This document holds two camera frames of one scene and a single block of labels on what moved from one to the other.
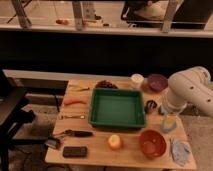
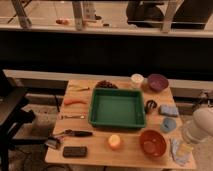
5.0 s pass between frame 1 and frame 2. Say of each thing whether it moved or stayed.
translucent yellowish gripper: moved
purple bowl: stayed
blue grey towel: stayed
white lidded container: stayed
